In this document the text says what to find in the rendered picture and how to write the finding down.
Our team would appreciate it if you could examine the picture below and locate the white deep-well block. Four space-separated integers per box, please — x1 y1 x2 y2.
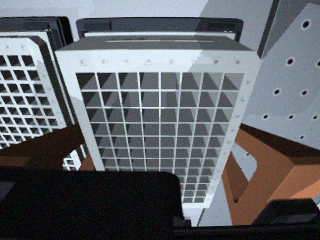
55 31 262 208

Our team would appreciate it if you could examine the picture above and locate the grey flat base plate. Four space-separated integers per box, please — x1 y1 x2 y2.
199 0 320 226

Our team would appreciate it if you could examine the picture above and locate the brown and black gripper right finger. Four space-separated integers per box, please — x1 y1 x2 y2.
221 123 320 226

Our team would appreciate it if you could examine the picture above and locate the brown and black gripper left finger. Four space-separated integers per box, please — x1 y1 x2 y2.
0 123 96 171

